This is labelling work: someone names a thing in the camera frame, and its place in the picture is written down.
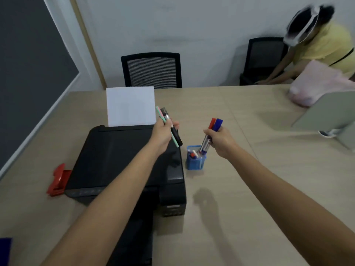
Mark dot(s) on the red hole punch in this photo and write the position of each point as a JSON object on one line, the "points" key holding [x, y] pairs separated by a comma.
{"points": [[58, 181]]}

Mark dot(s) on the pink bag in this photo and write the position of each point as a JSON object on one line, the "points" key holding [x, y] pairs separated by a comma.
{"points": [[319, 83]]}

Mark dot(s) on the grey folder board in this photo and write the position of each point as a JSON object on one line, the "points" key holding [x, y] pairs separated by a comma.
{"points": [[327, 113]]}

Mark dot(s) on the person's right fingers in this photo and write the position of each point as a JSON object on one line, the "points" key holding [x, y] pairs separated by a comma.
{"points": [[212, 134]]}

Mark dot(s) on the person's right forearm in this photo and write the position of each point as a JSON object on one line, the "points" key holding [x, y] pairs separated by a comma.
{"points": [[294, 207]]}

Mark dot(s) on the person's left forearm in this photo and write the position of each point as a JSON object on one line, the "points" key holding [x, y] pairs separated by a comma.
{"points": [[102, 207]]}

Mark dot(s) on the white paper sheet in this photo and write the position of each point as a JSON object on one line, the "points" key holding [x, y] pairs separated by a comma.
{"points": [[130, 106]]}

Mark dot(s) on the black pen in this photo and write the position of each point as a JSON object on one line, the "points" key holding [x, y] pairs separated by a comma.
{"points": [[172, 127]]}

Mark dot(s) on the black printer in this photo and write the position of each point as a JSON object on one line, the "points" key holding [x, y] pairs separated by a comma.
{"points": [[124, 177]]}

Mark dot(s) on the person's left hand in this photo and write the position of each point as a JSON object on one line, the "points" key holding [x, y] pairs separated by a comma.
{"points": [[162, 134]]}

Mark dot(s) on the person's left fingers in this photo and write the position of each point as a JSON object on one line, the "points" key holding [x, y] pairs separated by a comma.
{"points": [[170, 127]]}

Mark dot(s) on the dark blue object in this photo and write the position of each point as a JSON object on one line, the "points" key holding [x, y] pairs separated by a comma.
{"points": [[5, 250]]}

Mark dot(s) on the black mesh office chair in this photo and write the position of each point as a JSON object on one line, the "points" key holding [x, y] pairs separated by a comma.
{"points": [[152, 70]]}

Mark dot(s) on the person's right hand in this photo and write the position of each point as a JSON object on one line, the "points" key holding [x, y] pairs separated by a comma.
{"points": [[222, 141]]}

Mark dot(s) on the markers in cup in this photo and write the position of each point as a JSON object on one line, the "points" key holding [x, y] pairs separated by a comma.
{"points": [[193, 154]]}

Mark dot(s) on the blue pen holder cup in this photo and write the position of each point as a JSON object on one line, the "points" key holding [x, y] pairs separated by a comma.
{"points": [[195, 160]]}

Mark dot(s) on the dark wall board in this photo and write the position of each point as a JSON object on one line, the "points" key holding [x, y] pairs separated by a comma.
{"points": [[27, 66]]}

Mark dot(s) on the green and pink pen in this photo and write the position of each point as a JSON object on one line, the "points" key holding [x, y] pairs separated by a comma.
{"points": [[167, 126]]}

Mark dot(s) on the white head-mounted device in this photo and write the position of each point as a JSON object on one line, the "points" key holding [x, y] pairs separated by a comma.
{"points": [[302, 26]]}

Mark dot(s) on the red capped marker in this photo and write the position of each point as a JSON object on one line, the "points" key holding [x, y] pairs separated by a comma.
{"points": [[208, 135]]}

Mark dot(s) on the blue capped marker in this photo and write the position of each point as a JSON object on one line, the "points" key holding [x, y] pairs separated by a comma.
{"points": [[214, 129]]}

